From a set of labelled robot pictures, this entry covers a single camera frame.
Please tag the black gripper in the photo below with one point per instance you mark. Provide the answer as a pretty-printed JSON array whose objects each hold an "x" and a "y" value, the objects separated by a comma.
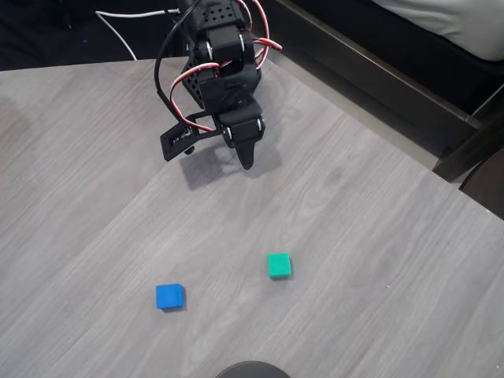
[{"x": 245, "y": 131}]

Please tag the green cube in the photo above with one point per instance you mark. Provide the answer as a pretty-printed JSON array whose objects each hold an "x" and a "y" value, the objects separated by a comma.
[{"x": 279, "y": 265}]

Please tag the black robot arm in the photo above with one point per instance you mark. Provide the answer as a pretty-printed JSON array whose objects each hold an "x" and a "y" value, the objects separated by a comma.
[{"x": 220, "y": 19}]

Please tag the blue cube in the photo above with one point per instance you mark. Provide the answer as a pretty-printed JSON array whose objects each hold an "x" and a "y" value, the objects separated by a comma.
[{"x": 168, "y": 296}]

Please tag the dark round object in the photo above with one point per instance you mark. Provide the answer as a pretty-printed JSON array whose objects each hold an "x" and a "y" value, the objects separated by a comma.
[{"x": 252, "y": 371}]

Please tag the dark brown round stool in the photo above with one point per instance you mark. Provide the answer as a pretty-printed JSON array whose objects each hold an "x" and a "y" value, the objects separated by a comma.
[{"x": 488, "y": 185}]

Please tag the white mattress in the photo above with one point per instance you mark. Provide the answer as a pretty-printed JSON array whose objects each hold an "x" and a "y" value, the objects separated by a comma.
[{"x": 453, "y": 19}]

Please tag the black triangular camera mount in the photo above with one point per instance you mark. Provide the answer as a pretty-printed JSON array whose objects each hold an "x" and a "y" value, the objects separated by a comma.
[{"x": 173, "y": 143}]

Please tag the dark wooden bed frame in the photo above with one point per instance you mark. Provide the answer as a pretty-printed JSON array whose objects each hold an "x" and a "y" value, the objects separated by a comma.
[{"x": 374, "y": 75}]

